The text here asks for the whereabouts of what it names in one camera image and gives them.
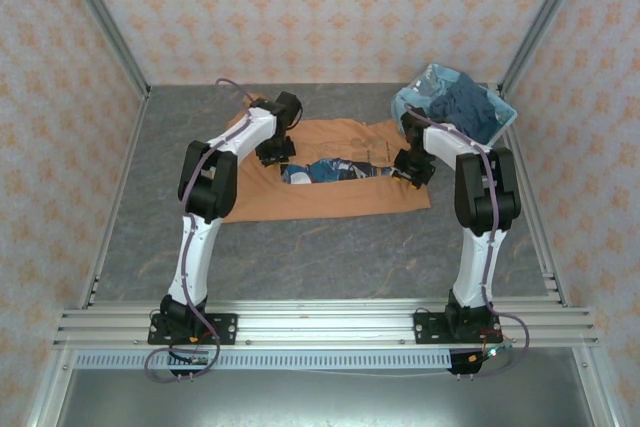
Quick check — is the dark blue t-shirt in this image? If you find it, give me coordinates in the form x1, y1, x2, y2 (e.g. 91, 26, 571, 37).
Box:
428, 71, 504, 144

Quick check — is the light blue printed t-shirt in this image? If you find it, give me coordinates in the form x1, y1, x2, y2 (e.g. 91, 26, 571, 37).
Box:
391, 63, 511, 124

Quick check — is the orange t-shirt with blue print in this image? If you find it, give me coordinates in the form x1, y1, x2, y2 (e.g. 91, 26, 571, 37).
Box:
219, 91, 433, 224

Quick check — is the grey metal sheet panel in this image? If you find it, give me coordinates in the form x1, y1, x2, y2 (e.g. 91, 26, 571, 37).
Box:
53, 368, 604, 427

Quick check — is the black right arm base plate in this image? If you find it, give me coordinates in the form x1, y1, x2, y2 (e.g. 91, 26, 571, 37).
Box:
413, 310, 503, 347

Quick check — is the aluminium mounting rail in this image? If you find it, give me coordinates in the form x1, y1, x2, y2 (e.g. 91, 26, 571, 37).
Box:
52, 298, 600, 349

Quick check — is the aluminium side rail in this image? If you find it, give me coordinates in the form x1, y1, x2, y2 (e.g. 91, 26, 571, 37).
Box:
498, 90, 572, 309
78, 90, 152, 309

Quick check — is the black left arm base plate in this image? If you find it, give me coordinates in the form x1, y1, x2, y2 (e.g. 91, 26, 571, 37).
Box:
147, 313, 239, 347

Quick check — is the white slotted cable duct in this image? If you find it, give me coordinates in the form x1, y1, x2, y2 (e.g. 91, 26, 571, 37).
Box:
74, 349, 455, 371

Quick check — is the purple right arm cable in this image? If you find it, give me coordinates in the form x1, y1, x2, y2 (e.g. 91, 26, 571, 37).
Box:
403, 102, 530, 379

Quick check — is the aluminium frame leg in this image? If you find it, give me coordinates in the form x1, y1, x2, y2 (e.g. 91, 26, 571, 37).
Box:
571, 346, 627, 427
24, 346, 77, 427

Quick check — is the aluminium frame post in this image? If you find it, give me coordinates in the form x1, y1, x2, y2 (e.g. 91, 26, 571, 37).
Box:
51, 0, 152, 100
499, 0, 597, 100

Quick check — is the light blue plastic basket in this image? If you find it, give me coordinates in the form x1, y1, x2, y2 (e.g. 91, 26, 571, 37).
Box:
390, 63, 519, 146

